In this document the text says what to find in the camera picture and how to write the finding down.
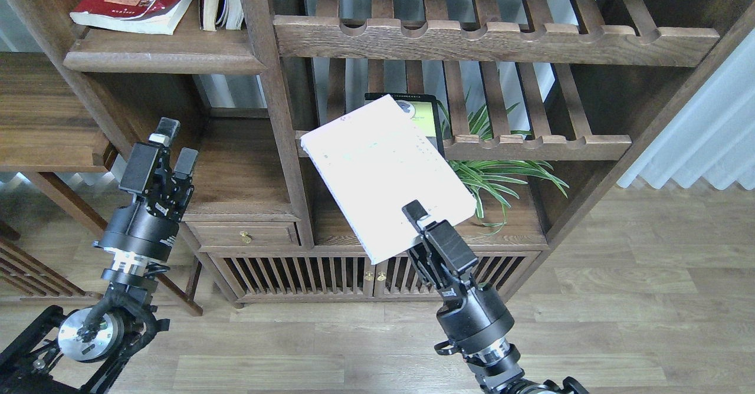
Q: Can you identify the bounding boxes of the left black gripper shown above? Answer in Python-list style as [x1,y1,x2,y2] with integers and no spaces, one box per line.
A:
[93,117,199,264]

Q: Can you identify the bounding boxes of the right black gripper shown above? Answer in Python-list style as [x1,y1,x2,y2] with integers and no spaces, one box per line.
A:
[402,200,515,362]

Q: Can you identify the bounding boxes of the white and purple book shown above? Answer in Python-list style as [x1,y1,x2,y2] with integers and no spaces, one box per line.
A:
[300,96,477,264]

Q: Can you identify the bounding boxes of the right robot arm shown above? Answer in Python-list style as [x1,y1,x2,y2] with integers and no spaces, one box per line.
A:
[402,201,586,393]

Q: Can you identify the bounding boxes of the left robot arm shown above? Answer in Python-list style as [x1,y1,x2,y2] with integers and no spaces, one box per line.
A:
[2,117,199,393]

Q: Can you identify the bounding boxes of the upright cream books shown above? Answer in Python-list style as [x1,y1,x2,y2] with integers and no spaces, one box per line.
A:
[199,0,244,31]

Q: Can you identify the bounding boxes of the brass cabinet door knobs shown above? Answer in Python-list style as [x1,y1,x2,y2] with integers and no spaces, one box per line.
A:
[364,271,388,281]

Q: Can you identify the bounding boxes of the spider plant in white pot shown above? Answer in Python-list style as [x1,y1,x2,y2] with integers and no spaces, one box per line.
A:
[436,100,569,236]

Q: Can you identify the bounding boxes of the black and green book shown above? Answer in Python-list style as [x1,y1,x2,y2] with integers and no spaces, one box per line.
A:
[365,92,445,157]

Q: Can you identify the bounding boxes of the brass drawer knob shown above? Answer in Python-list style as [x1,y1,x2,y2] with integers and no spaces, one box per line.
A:
[239,231,252,245]

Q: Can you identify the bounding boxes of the wooden side table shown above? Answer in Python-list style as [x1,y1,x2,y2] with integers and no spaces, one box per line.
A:
[0,51,204,317]

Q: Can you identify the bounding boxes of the dark wooden bookshelf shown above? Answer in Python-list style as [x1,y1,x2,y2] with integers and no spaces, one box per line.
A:
[7,0,753,305]

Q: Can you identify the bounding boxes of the white curtain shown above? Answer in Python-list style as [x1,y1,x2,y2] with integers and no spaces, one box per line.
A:
[618,33,754,190]

